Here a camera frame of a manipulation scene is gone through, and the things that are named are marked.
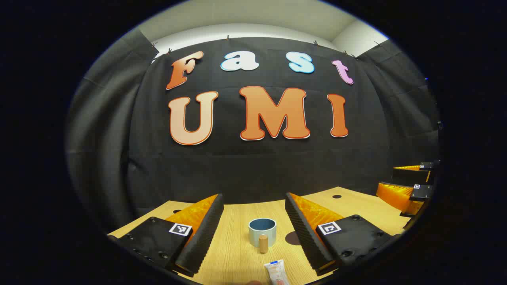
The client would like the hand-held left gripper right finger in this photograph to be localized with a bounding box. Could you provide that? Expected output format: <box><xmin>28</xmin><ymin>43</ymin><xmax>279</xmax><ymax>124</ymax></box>
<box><xmin>284</xmin><ymin>192</ymin><xmax>393</xmax><ymax>277</ymax></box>

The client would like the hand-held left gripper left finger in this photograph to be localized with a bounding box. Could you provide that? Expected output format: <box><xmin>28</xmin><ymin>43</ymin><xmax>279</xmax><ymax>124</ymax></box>
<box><xmin>118</xmin><ymin>193</ymin><xmax>225</xmax><ymax>277</ymax></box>

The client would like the blue cup with wooden handle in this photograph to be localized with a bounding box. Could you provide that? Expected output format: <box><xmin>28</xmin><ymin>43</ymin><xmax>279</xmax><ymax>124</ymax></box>
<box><xmin>248</xmin><ymin>218</ymin><xmax>277</xmax><ymax>254</ymax></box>

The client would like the white toothpaste tube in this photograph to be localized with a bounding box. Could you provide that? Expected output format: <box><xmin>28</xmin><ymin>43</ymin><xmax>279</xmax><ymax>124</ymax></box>
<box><xmin>264</xmin><ymin>259</ymin><xmax>290</xmax><ymax>285</ymax></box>

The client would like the wooden desktop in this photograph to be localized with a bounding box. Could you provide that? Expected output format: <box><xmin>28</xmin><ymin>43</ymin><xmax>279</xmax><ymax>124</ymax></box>
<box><xmin>107</xmin><ymin>186</ymin><xmax>412</xmax><ymax>285</ymax></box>

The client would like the dark grey hanging cloth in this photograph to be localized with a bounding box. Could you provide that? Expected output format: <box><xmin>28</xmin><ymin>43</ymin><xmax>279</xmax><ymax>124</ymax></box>
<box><xmin>356</xmin><ymin>39</ymin><xmax>441</xmax><ymax>190</ymax></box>
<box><xmin>65</xmin><ymin>28</ymin><xmax>159</xmax><ymax>234</ymax></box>

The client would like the black backdrop cloth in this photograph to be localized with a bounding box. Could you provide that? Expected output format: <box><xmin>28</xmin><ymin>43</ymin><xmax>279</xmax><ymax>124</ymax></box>
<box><xmin>127</xmin><ymin>36</ymin><xmax>391</xmax><ymax>206</ymax></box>

